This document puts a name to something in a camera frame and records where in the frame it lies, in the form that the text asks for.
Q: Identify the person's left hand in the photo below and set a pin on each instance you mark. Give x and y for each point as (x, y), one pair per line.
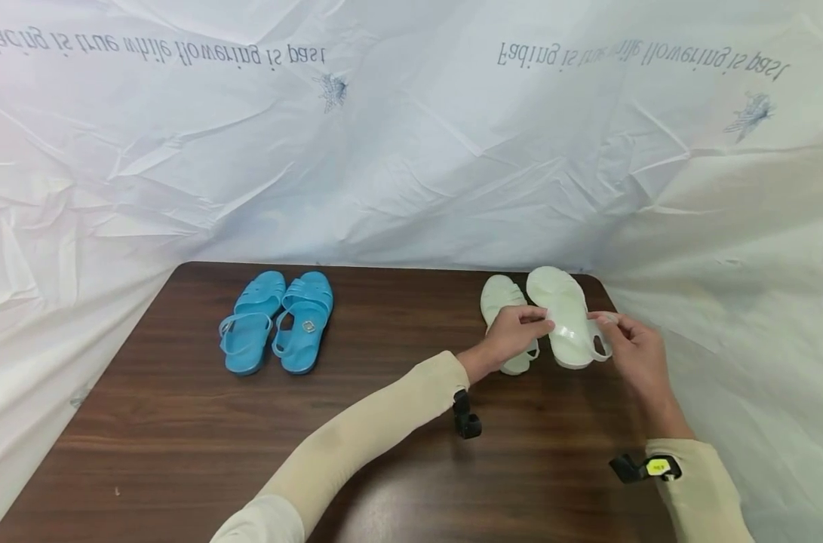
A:
(505, 339)

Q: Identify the person's right hand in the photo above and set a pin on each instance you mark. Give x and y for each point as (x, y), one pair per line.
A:
(638, 362)

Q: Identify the person's left fingers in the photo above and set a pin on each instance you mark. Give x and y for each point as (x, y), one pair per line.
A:
(533, 323)

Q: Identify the person's right fingers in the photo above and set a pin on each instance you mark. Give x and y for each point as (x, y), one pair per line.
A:
(609, 324)

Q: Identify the white plastic sandal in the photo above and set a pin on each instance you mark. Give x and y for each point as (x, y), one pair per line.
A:
(566, 317)
(498, 296)

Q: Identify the person's right forearm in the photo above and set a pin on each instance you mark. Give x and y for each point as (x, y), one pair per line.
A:
(689, 483)

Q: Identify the person's left forearm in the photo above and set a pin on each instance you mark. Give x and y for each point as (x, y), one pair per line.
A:
(357, 445)

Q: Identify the black wrist band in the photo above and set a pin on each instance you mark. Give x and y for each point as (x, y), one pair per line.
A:
(465, 418)
(645, 467)

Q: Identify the blue plastic sandal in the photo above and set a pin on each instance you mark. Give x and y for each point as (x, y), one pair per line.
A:
(301, 339)
(247, 354)

